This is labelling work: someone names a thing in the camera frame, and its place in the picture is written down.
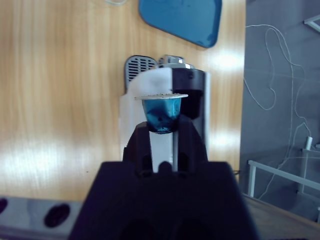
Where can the blue coffee capsule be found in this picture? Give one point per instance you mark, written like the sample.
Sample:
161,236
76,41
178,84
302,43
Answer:
162,115

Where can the teal plastic tray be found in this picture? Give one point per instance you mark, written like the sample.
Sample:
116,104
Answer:
182,20

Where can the clear glass cup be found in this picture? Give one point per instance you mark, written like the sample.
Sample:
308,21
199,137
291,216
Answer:
116,2

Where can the metal drip tray grille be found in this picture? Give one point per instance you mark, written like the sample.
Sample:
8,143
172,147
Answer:
137,68

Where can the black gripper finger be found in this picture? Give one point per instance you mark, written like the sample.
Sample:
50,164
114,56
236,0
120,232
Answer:
138,150
192,150

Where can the white metal frame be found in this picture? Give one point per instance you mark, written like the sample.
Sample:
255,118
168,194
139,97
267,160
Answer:
275,172

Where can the white capsule coffee machine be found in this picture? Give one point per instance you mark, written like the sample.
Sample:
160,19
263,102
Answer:
155,82

